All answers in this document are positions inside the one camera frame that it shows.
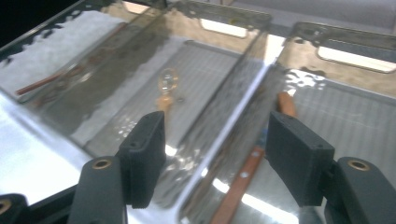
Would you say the smoky clear plastic bin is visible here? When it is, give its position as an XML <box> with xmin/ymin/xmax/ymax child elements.
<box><xmin>31</xmin><ymin>0</ymin><xmax>276</xmax><ymax>224</ymax></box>
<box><xmin>0</xmin><ymin>0</ymin><xmax>176</xmax><ymax>134</ymax></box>
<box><xmin>177</xmin><ymin>21</ymin><xmax>396</xmax><ymax>224</ymax></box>

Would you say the translucent orange plastic spoon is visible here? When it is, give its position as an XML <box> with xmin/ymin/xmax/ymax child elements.
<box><xmin>155</xmin><ymin>67</ymin><xmax>181</xmax><ymax>122</ymax></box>

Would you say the wooden-handled metal knife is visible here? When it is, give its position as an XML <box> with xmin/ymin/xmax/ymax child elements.
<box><xmin>209</xmin><ymin>146</ymin><xmax>266</xmax><ymax>224</ymax></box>

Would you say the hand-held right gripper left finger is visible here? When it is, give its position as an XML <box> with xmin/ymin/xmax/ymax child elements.
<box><xmin>115</xmin><ymin>110</ymin><xmax>167</xmax><ymax>209</ymax></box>

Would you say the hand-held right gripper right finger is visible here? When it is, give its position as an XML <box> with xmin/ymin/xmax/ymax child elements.
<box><xmin>264</xmin><ymin>111</ymin><xmax>336</xmax><ymax>208</ymax></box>

